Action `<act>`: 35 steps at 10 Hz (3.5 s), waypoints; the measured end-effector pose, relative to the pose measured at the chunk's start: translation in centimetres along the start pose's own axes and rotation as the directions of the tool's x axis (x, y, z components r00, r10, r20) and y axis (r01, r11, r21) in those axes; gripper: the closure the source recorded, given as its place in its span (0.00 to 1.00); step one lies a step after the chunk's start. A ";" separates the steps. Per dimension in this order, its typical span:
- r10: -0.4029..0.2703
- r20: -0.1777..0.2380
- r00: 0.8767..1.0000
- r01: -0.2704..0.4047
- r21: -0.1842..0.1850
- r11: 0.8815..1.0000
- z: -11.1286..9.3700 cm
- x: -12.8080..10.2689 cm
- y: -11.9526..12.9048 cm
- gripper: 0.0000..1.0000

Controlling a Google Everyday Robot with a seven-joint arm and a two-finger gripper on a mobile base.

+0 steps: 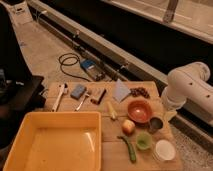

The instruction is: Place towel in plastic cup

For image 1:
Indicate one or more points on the yellow corn cob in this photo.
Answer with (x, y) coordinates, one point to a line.
(112, 111)

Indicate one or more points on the brown wooden block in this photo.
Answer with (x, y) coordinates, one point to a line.
(97, 96)

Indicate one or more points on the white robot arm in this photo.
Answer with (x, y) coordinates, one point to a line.
(188, 82)

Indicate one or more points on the green cucumber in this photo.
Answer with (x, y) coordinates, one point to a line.
(131, 152)

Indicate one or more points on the large yellow plastic bin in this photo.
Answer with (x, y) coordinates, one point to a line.
(57, 141)

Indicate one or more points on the white plastic cup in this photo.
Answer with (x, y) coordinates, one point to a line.
(164, 150)

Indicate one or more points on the white handled tool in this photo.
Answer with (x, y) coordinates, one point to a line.
(63, 90)

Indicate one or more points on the blue and grey box device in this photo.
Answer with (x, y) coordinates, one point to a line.
(92, 70)

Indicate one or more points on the blue sponge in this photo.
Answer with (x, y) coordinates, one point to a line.
(78, 91)

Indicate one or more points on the light blue towel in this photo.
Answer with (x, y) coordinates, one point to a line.
(121, 91)

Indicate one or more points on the white device on floor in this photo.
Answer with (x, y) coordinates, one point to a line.
(20, 13)

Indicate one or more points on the dark purple grape bunch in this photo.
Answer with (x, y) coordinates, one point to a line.
(140, 91)

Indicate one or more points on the red-orange bowl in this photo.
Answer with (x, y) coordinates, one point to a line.
(139, 111)

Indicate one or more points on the dark side table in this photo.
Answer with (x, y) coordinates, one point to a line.
(17, 98)

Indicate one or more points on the green plastic cup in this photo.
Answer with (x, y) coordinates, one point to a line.
(143, 140)

